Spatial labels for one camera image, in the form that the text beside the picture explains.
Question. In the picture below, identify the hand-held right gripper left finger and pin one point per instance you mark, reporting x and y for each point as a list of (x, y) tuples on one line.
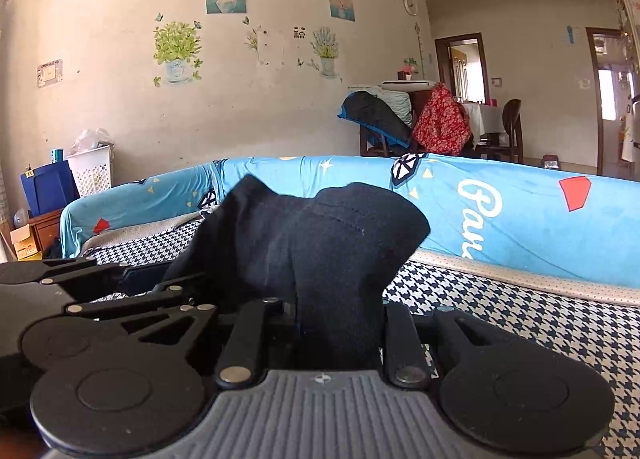
[(250, 334)]

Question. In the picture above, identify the low wooden cabinet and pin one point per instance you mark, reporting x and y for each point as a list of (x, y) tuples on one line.
[(45, 234)]

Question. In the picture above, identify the framed light switch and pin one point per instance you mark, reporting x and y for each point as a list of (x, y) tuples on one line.
[(50, 73)]

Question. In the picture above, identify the brown wooden door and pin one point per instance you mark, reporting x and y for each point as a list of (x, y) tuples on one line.
[(460, 69)]

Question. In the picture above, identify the round wall clock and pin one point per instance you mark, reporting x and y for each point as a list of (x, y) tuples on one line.
[(411, 5)]

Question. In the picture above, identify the green plant wall sticker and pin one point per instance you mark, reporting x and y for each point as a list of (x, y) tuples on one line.
[(176, 51)]

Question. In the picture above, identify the lavender pot wall sticker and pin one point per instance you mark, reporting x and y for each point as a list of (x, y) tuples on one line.
[(326, 54)]

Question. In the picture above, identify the black t-shirt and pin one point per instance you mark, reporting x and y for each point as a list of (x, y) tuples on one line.
[(310, 249)]

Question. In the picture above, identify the white laundry basket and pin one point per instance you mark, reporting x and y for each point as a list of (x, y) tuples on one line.
[(90, 174)]

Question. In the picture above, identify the dark wooden chair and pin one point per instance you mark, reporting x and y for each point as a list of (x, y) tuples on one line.
[(507, 131)]

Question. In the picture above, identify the blue printed sofa cover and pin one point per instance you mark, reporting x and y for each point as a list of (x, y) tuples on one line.
[(500, 219)]

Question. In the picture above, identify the houndstooth sofa mat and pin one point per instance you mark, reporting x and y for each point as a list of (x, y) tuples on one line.
[(525, 319)]

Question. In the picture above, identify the table with white cloth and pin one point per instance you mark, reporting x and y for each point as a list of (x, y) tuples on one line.
[(482, 116)]

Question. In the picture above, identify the cardboard box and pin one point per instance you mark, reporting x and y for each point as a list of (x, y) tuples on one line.
[(22, 244)]

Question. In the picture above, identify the small pink flower pot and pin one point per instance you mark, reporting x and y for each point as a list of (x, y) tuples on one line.
[(409, 70)]

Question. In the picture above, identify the wooden doorway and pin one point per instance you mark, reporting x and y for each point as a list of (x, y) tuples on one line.
[(607, 99)]

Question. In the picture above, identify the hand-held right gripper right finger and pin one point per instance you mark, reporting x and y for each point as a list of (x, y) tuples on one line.
[(397, 339)]

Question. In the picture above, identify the dark jacket blue lining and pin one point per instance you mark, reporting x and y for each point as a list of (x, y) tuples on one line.
[(375, 119)]

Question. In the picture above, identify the red floral cloth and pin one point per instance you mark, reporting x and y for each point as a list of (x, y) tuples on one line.
[(442, 121)]

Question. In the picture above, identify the clear plastic bag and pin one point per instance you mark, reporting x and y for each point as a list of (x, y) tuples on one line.
[(92, 139)]

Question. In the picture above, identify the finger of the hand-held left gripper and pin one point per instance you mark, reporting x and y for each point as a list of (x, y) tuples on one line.
[(30, 271), (125, 301)]

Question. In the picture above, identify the blue box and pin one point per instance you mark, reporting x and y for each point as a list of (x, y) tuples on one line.
[(47, 186)]

